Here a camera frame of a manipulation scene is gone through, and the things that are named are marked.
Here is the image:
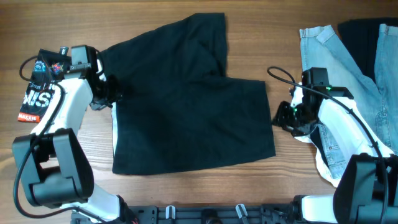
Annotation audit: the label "black t-shirt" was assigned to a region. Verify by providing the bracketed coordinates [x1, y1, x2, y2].
[101, 13, 275, 175]

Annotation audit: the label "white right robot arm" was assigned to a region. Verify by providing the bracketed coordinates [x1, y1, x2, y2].
[271, 68, 397, 223]

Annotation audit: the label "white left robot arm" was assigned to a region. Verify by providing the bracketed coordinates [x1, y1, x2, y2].
[12, 45, 139, 223]

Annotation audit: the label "white garment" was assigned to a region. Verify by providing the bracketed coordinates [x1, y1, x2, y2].
[294, 126, 341, 187]

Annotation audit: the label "folded black printed jersey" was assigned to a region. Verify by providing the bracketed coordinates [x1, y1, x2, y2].
[17, 47, 71, 123]

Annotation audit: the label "light blue denim jeans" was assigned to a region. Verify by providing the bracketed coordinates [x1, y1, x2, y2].
[298, 23, 398, 180]

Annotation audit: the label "black garment in pile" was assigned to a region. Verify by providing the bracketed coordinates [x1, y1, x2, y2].
[338, 17, 397, 82]

